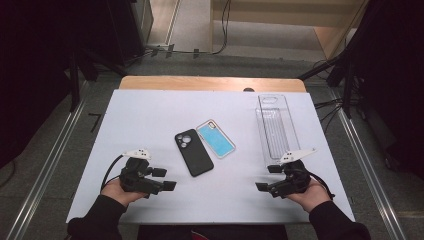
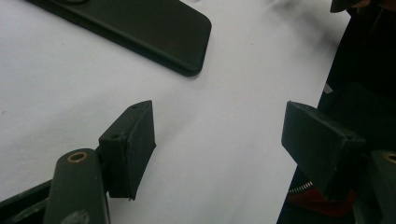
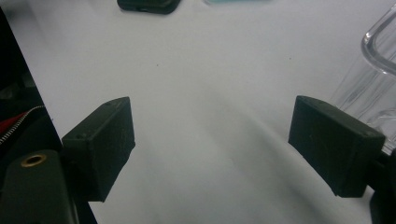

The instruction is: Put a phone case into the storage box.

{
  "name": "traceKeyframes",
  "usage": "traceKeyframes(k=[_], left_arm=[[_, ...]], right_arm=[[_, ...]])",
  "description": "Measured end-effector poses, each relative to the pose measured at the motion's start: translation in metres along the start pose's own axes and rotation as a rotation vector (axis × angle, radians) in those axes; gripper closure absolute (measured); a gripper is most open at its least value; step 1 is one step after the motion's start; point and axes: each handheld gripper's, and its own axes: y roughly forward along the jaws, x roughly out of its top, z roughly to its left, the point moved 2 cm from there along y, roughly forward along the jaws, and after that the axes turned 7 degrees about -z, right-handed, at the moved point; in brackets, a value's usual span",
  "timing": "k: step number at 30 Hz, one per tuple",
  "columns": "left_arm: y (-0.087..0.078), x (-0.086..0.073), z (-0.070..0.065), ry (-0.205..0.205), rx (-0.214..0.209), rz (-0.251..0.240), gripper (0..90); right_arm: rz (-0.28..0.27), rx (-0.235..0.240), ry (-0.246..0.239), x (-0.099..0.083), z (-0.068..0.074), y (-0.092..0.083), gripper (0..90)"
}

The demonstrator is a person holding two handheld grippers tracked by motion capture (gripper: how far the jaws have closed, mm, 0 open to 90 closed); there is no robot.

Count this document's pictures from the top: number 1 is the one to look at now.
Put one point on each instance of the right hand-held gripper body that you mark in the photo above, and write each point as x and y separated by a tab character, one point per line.
293	180

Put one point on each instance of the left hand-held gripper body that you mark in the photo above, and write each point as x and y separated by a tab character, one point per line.
135	178

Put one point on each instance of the clear plastic ridged tray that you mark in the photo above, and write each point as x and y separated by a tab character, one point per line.
278	133

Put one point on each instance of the black phone case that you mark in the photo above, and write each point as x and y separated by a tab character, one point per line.
195	156

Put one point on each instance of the blue phone case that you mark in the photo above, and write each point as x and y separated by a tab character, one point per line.
216	140

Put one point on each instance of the person's left hand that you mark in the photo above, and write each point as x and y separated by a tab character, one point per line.
115	195

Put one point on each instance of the person's right hand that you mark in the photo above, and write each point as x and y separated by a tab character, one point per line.
311	200

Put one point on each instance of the red fabric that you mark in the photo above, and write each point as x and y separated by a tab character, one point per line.
199	236

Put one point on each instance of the clear phone case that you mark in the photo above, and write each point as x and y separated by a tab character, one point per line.
281	100

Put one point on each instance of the wooden table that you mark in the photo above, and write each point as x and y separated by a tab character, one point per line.
200	83

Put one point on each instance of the black metal stand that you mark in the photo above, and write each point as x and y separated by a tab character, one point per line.
348	90
74	86

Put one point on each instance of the black curtain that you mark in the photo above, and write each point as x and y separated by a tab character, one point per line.
393	83
33	66

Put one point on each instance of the light wooden furniture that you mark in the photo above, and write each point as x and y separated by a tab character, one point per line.
330	36

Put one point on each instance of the metal floor rail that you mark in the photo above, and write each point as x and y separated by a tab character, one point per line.
43	180
370	160

